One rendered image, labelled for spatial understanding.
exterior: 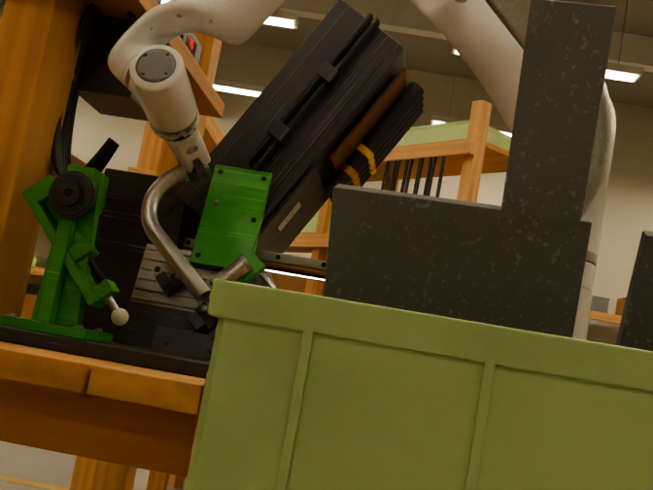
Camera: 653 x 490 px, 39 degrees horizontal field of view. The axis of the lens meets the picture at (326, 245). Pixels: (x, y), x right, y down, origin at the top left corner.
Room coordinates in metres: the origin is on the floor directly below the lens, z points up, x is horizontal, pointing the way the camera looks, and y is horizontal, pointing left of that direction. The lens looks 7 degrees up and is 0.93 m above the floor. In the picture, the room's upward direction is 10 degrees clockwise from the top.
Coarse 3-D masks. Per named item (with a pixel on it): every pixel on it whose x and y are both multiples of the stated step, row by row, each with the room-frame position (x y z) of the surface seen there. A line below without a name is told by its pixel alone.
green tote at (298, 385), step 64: (256, 320) 0.44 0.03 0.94; (320, 320) 0.43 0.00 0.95; (384, 320) 0.43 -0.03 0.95; (448, 320) 0.42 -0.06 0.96; (256, 384) 0.44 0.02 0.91; (320, 384) 0.44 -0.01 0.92; (384, 384) 0.43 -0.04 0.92; (448, 384) 0.43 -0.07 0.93; (512, 384) 0.42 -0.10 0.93; (576, 384) 0.42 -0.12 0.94; (640, 384) 0.41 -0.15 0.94; (256, 448) 0.44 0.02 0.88; (320, 448) 0.44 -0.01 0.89; (384, 448) 0.43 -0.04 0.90; (448, 448) 0.43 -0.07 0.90; (512, 448) 0.42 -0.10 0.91; (576, 448) 0.42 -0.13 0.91; (640, 448) 0.41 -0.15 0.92
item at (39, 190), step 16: (48, 176) 1.46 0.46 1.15; (32, 192) 1.46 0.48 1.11; (48, 192) 1.45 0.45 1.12; (32, 208) 1.46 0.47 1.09; (48, 208) 1.47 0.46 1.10; (48, 224) 1.45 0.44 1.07; (80, 240) 1.45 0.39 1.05; (80, 256) 1.45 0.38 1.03; (96, 256) 1.49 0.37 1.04; (80, 272) 1.45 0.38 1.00; (96, 272) 1.47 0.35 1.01; (80, 288) 1.45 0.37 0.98; (96, 288) 1.45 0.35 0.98; (112, 288) 1.45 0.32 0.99; (96, 304) 1.46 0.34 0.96
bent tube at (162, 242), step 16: (160, 176) 1.64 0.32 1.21; (176, 176) 1.64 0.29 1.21; (208, 176) 1.67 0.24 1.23; (160, 192) 1.64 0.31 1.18; (144, 208) 1.63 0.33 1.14; (144, 224) 1.62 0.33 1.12; (160, 240) 1.61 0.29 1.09; (176, 256) 1.60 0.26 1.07; (176, 272) 1.60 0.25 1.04; (192, 272) 1.59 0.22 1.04; (192, 288) 1.58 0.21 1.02; (208, 288) 1.59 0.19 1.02
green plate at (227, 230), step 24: (216, 168) 1.75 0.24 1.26; (240, 168) 1.75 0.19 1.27; (216, 192) 1.74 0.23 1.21; (240, 192) 1.74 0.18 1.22; (264, 192) 1.73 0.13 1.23; (216, 216) 1.73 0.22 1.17; (240, 216) 1.72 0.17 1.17; (216, 240) 1.71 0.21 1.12; (240, 240) 1.71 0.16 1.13; (216, 264) 1.70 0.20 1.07
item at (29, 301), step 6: (36, 258) 10.37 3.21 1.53; (42, 258) 10.51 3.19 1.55; (36, 264) 10.41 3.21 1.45; (42, 264) 10.56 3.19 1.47; (30, 270) 10.28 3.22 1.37; (36, 270) 10.28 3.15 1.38; (42, 270) 10.28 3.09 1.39; (24, 300) 10.39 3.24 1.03; (30, 300) 10.39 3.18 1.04; (24, 306) 10.39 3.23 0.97; (30, 306) 10.39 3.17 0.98; (24, 312) 10.39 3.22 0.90; (30, 312) 10.39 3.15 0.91
